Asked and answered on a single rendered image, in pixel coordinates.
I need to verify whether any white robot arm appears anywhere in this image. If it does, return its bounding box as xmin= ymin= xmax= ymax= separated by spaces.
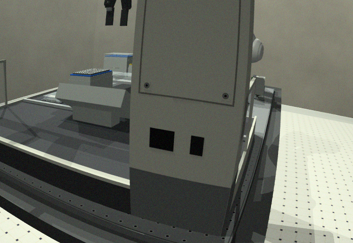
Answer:
xmin=252 ymin=33 xmax=264 ymax=63

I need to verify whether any white ready key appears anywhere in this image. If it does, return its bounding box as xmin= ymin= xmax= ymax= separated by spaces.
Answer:
xmin=251 ymin=75 xmax=265 ymax=100

